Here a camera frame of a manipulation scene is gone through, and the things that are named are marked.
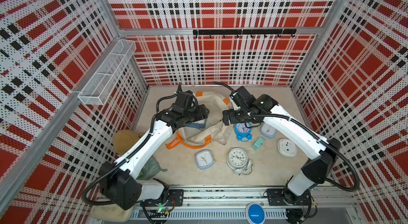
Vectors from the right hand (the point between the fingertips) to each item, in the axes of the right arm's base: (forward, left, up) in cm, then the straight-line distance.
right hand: (235, 118), depth 76 cm
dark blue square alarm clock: (+8, +19, -19) cm, 28 cm away
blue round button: (-36, -8, -21) cm, 43 cm away
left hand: (+4, +14, 0) cm, 14 cm away
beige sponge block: (-36, +56, -18) cm, 69 cm away
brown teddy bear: (-9, +53, -3) cm, 53 cm away
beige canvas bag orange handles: (-1, +10, -8) cm, 13 cm away
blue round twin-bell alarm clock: (+3, -7, -21) cm, 23 cm away
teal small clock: (-5, -14, -18) cm, 23 cm away
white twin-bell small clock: (-14, -2, -19) cm, 24 cm away
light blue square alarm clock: (-13, +16, -21) cm, 29 cm away
